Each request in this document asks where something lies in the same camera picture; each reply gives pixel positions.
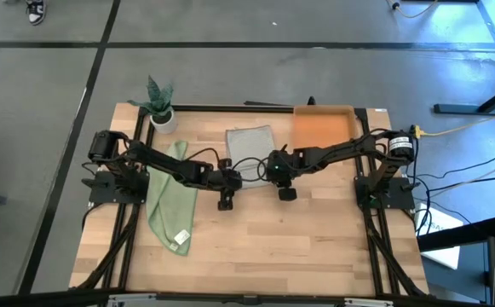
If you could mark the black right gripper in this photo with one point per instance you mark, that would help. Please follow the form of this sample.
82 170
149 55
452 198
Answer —
279 166

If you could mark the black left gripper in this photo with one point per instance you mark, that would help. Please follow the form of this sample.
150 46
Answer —
228 179

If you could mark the grey waffle microfiber towel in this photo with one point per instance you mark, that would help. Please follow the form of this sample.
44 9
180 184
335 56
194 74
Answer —
249 145

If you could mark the green microfiber towel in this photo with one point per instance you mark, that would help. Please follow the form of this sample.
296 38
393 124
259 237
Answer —
170 204

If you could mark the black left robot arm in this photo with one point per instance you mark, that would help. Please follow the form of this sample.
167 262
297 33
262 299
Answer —
162 162

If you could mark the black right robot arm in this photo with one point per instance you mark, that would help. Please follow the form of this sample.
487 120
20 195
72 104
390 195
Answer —
341 151

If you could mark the black clamp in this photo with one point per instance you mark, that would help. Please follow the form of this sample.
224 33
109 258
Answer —
311 101

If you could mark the snake plant in white pot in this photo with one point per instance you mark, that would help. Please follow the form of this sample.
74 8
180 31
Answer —
157 96

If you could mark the white box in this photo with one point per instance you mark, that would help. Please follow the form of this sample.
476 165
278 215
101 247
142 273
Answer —
443 221

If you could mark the black desk edge bar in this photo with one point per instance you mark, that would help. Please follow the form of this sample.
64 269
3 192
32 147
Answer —
464 234

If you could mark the person's shoe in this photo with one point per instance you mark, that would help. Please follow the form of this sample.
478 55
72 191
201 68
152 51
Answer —
35 10

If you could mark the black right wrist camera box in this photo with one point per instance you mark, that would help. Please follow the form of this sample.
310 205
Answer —
287 194

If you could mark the black aluminium table frame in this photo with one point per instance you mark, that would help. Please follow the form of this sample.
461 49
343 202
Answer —
230 108

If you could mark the silver camera bracket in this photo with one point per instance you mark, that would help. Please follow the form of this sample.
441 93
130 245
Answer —
247 299

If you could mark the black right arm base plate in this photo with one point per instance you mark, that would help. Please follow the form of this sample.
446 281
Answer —
400 200

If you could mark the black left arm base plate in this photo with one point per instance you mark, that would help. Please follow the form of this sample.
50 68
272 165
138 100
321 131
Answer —
102 194

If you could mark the black desk frame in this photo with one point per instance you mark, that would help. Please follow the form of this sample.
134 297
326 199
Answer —
456 108

